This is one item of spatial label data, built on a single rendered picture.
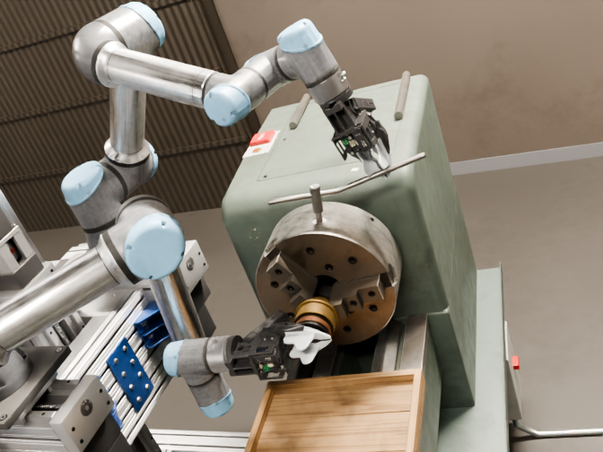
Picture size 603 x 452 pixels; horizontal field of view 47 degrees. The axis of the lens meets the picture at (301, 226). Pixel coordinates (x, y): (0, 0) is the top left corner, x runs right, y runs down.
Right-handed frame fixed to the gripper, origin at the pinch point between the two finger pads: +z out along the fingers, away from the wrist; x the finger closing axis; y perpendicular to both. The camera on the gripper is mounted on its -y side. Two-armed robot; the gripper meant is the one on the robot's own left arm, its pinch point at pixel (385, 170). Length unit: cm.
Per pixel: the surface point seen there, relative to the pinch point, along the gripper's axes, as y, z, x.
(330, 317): 21.9, 15.4, -18.4
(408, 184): -5.4, 7.5, 1.0
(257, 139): -38, -8, -40
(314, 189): 7.6, -5.9, -12.3
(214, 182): -246, 64, -196
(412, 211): -4.6, 13.5, -1.2
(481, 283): -56, 74, -13
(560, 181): -205, 134, 3
